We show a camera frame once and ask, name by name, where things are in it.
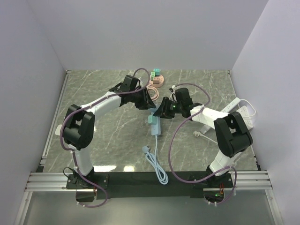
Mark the blue long power strip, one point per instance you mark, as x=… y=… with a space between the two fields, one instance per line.
x=155 y=129

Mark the pink round power strip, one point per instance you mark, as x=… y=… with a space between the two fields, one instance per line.
x=157 y=81

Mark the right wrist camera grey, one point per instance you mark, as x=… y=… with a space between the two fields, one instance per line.
x=172 y=90

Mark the white rounded charger plug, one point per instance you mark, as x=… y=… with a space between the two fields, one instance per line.
x=57 y=130

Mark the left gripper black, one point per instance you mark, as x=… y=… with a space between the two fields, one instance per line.
x=146 y=103

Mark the white triangular power strip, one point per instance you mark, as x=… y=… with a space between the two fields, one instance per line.
x=243 y=111

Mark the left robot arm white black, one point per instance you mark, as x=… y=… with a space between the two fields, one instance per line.
x=77 y=130

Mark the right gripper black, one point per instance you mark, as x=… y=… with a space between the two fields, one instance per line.
x=161 y=111

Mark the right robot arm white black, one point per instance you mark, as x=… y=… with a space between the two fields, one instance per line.
x=233 y=136

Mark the green charger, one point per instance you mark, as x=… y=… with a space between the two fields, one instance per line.
x=152 y=120

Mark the green plug adapter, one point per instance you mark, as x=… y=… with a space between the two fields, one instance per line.
x=155 y=72

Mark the aluminium rail frame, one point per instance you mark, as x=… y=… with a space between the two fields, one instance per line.
x=57 y=182

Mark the black base bar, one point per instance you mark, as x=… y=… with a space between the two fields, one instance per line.
x=145 y=184

